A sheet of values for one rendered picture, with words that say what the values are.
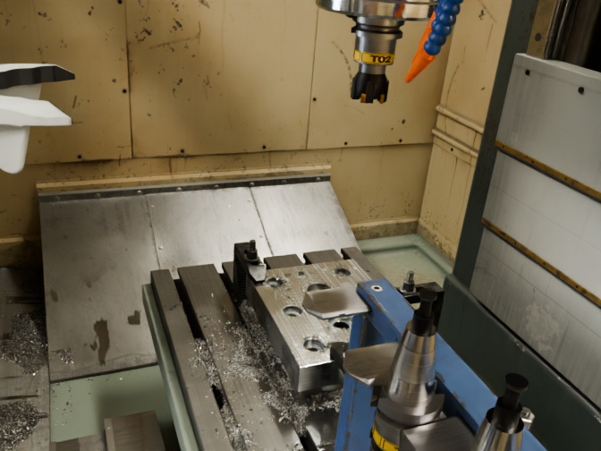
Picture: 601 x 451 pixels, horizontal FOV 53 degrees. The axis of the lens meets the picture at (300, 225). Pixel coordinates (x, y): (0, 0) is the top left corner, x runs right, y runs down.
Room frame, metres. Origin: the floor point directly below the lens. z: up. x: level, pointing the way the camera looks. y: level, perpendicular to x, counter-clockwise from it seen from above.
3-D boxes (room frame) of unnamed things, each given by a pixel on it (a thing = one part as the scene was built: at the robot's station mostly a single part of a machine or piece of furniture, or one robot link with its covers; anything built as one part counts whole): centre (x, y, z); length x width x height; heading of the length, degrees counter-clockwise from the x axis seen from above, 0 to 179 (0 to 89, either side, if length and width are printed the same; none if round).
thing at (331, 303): (0.57, -0.04, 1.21); 0.07 x 0.05 x 0.01; 113
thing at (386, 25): (0.76, -0.07, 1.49); 0.06 x 0.06 x 0.03
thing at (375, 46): (0.76, -0.07, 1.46); 0.05 x 0.05 x 0.03
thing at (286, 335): (0.90, -0.07, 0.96); 0.29 x 0.23 x 0.05; 23
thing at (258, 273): (1.02, 0.09, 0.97); 0.13 x 0.03 x 0.15; 23
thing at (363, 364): (0.47, -0.09, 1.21); 0.07 x 0.05 x 0.01; 113
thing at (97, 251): (1.37, 0.19, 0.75); 0.89 x 0.67 x 0.26; 113
